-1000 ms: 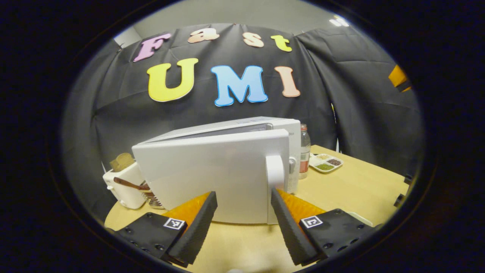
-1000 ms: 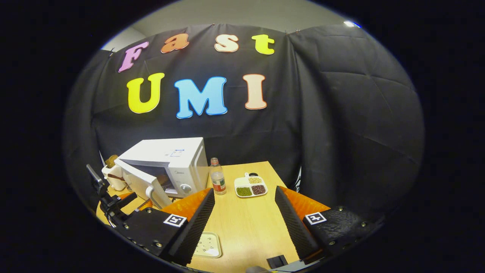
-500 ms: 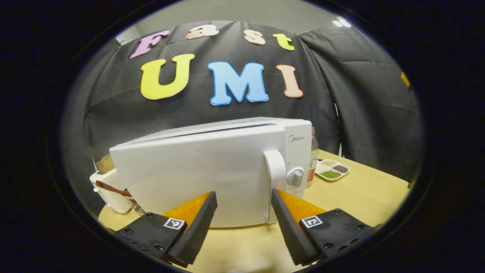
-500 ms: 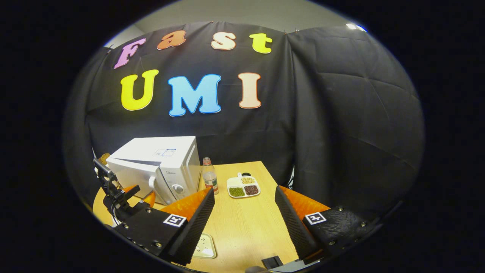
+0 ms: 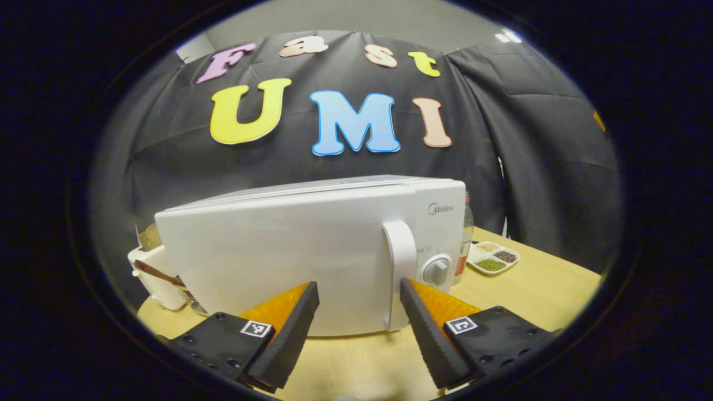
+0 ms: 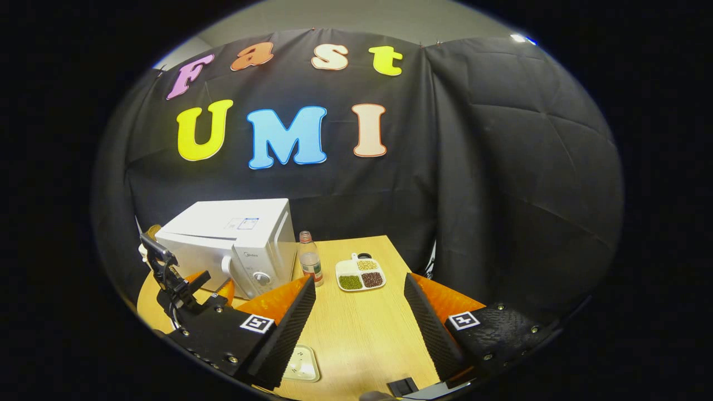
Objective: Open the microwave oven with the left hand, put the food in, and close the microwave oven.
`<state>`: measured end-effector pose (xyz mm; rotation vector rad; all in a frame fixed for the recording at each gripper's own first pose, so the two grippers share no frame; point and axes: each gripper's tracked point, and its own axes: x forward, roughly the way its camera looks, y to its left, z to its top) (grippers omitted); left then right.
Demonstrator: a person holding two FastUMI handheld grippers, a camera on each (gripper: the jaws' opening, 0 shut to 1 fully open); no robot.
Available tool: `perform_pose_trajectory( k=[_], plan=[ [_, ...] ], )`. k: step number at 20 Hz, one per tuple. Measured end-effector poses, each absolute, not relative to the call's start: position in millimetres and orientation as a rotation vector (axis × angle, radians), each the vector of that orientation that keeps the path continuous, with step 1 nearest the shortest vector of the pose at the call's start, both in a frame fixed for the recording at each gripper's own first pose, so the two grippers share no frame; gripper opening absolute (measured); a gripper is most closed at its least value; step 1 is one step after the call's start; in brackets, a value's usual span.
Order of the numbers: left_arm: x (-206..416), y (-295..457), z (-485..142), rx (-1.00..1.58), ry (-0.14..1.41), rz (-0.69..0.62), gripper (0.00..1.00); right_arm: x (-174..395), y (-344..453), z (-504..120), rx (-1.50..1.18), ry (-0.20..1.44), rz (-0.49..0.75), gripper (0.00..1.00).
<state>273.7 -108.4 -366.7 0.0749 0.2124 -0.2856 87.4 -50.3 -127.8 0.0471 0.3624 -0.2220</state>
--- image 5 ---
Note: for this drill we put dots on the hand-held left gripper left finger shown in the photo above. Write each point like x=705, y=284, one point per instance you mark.
x=289, y=340

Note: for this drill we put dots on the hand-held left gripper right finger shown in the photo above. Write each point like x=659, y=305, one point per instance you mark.
x=429, y=340

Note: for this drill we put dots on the white microwave oven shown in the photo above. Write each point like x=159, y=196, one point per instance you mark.
x=278, y=250

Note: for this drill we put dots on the clear drink bottle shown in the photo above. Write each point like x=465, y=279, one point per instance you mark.
x=467, y=245

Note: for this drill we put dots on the white divided bean dish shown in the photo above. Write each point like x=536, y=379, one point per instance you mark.
x=493, y=258

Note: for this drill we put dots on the wooden spoon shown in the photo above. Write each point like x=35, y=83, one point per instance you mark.
x=159, y=274

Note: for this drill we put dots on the white toaster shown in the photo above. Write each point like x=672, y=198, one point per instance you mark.
x=153, y=278

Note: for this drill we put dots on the brown bread slice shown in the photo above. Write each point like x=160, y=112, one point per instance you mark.
x=149, y=238

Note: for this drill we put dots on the black backdrop cloth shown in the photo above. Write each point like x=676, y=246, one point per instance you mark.
x=546, y=167

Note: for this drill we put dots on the ceiling light panel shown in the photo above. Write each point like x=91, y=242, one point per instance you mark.
x=508, y=36

